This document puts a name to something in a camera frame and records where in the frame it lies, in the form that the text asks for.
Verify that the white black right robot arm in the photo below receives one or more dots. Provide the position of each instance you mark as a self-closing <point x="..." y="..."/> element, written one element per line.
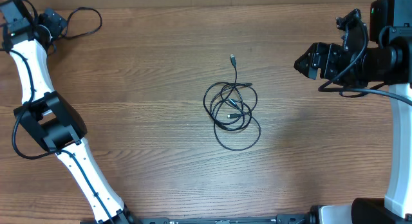
<point x="373" y="58"/>

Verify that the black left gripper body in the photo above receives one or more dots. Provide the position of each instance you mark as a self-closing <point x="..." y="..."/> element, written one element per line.
<point x="51" y="27"/>

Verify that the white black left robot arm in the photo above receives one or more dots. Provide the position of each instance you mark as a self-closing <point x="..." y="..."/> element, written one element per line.
<point x="45" y="115"/>

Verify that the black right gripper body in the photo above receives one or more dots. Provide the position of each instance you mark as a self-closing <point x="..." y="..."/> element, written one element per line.
<point x="335" y="66"/>

